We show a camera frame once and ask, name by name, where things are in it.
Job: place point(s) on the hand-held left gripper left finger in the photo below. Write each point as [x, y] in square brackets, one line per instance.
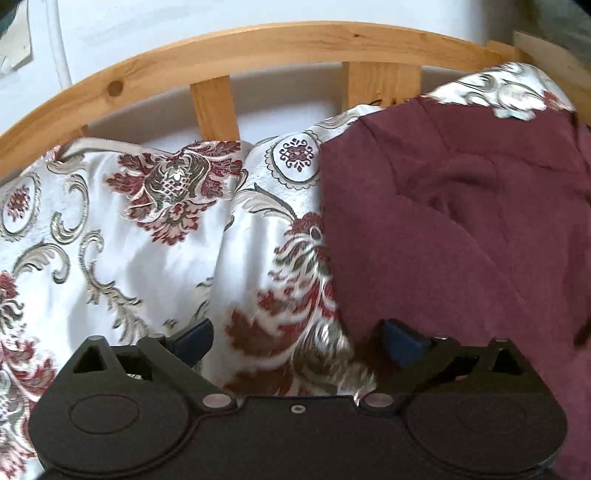
[196, 340]

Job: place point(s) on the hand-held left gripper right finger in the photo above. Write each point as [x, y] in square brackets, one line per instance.
[402, 344]

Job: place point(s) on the maroon cloth garment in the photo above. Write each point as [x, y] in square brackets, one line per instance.
[443, 221]

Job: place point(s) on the wooden bed frame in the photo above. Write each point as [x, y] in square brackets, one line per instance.
[258, 50]

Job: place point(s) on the white floral bedspread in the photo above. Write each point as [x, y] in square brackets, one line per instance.
[138, 240]

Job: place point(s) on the dark green cloth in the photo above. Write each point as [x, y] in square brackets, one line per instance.
[563, 23]

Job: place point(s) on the white wall pipe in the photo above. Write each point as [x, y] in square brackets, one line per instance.
[59, 41]

